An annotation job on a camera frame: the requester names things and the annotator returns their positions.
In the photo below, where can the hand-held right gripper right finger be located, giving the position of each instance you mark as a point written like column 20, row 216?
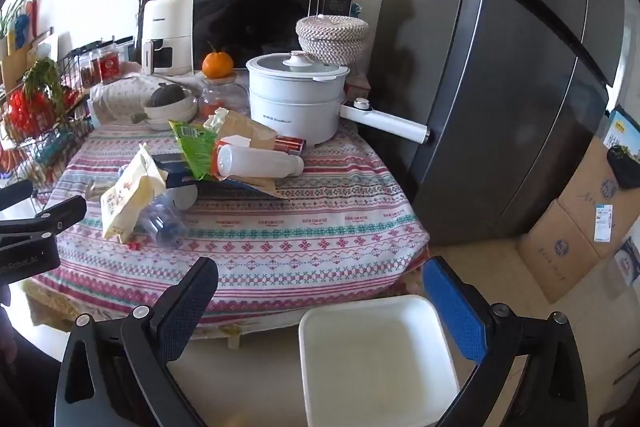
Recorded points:
column 455, row 312

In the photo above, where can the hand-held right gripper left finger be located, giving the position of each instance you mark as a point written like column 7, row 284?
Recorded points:
column 186, row 302

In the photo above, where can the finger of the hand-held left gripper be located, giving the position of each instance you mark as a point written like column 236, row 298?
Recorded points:
column 15, row 195
column 55, row 217

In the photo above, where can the white plastic bin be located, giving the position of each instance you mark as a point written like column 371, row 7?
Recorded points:
column 370, row 352

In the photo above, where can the dark blue carton box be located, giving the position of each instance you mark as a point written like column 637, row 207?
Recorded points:
column 172, row 167

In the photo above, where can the green snack bag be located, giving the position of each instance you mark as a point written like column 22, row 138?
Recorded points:
column 197, row 152

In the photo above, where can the white plastic bottle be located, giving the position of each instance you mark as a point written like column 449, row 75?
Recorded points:
column 260, row 164

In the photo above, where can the cream snack bag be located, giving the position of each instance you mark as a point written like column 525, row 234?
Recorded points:
column 125, row 197

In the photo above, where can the red packets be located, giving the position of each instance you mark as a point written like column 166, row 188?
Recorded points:
column 25, row 117

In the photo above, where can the crushed clear plastic bottle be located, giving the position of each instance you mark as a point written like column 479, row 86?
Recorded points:
column 165, row 219

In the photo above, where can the green leafy vegetable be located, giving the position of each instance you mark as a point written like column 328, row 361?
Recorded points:
column 42, row 79

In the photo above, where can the person's dark clothing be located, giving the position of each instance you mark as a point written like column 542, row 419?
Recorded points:
column 25, row 382

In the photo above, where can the wooden shelf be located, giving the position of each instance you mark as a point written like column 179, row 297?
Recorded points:
column 20, row 62

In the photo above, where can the striped patterned tablecloth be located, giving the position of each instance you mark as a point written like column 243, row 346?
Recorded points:
column 300, row 232

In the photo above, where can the white dotted cloth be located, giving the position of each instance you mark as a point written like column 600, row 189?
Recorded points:
column 120, row 94

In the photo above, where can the stack of white bowls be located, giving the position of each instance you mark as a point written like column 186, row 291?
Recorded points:
column 172, row 114

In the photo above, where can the blue toy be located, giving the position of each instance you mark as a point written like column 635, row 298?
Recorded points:
column 21, row 31

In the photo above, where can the dark avocado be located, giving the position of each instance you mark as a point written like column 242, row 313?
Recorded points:
column 167, row 96

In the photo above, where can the green potted plant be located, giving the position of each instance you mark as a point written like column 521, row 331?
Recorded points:
column 10, row 14

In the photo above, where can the large cardboard box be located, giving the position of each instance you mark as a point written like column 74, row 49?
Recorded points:
column 590, row 187

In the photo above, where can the clear plastic wrapper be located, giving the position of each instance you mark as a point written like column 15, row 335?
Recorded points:
column 215, row 119

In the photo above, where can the brown paper bag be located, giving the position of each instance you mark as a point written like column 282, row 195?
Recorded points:
column 250, row 127

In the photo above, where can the red drink can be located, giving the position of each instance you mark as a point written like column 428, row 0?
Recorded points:
column 290, row 145

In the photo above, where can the glass jar with wooden lid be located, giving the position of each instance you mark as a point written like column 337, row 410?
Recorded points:
column 220, row 99

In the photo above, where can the white electric pot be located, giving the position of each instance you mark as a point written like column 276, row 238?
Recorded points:
column 290, row 107

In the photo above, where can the orange fruit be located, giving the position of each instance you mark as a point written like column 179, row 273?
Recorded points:
column 217, row 64

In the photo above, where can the black object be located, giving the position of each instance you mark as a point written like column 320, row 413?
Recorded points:
column 625, row 167

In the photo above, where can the white countertop oven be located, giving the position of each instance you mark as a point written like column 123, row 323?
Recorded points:
column 170, row 22

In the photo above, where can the grey refrigerator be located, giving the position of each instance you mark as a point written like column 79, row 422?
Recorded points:
column 500, row 82

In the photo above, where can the blue and white box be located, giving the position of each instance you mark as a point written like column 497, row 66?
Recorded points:
column 622, row 129

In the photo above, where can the small orange box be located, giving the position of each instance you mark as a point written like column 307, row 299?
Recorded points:
column 356, row 83

